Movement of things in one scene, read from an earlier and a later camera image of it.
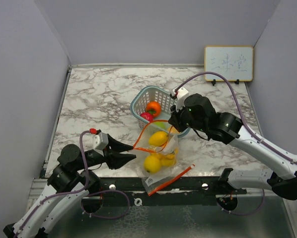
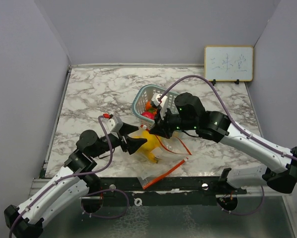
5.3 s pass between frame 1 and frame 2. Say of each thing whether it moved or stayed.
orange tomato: stayed
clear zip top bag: moved
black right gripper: moved
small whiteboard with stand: stayed
